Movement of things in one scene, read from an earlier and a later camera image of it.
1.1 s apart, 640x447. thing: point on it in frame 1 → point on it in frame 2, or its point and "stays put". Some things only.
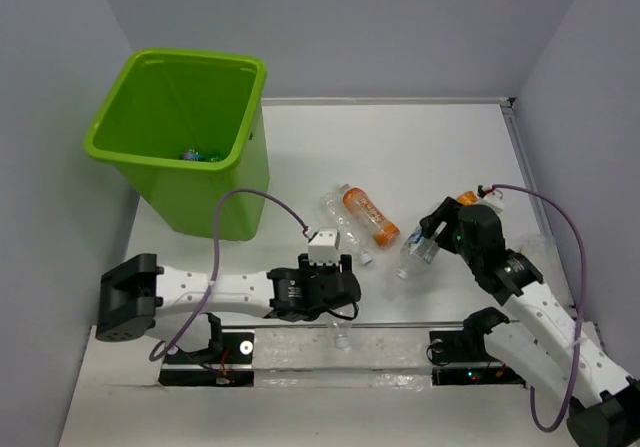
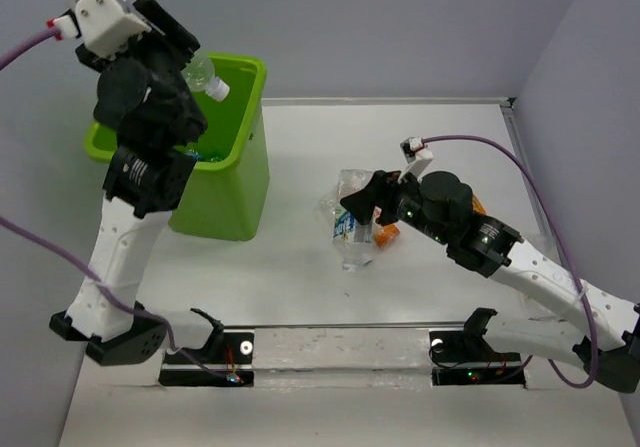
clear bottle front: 342,328 → 199,76
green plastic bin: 184,127 stays put
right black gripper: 444,211 → 363,201
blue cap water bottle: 191,155 stays put
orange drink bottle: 384,231 stays put
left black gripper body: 308,271 → 151,55
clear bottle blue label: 417,249 → 352,239
